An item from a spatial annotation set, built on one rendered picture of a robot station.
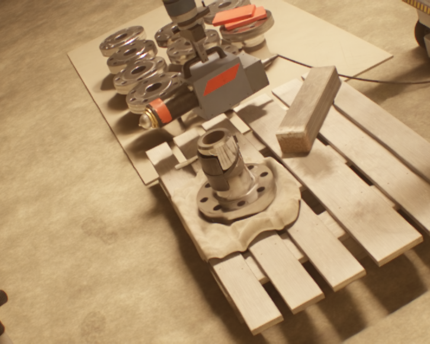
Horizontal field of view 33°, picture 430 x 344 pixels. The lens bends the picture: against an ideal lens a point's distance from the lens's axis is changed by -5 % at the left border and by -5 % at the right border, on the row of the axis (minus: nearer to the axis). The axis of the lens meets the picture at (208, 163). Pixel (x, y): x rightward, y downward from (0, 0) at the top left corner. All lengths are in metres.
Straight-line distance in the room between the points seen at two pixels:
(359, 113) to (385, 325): 0.89
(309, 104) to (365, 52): 0.82
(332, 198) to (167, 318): 0.63
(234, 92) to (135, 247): 0.67
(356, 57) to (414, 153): 1.12
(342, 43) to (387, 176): 1.35
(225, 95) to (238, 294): 0.93
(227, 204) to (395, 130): 0.61
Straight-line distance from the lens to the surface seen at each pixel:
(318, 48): 3.57
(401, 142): 2.40
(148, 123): 2.69
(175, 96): 2.70
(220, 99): 2.74
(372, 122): 2.55
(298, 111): 2.62
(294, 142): 2.53
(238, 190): 2.34
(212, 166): 2.29
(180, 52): 3.43
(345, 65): 3.33
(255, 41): 3.48
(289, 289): 2.03
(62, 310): 2.61
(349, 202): 2.25
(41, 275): 2.85
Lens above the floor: 1.47
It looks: 29 degrees down
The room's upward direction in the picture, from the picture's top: 24 degrees counter-clockwise
